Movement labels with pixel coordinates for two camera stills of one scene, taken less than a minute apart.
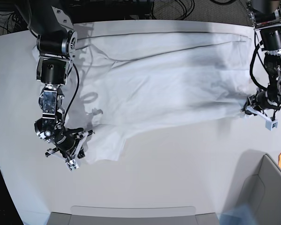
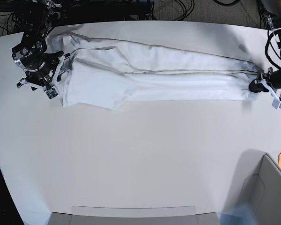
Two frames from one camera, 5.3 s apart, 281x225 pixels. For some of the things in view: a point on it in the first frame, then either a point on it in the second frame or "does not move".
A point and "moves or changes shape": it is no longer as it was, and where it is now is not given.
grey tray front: x=131 y=215 does not move
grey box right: x=263 y=186 does not move
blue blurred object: x=241 y=215 does not move
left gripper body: x=70 y=142 to x=46 y=75
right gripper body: x=263 y=103 to x=277 y=79
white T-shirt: x=126 y=80 moves or changes shape
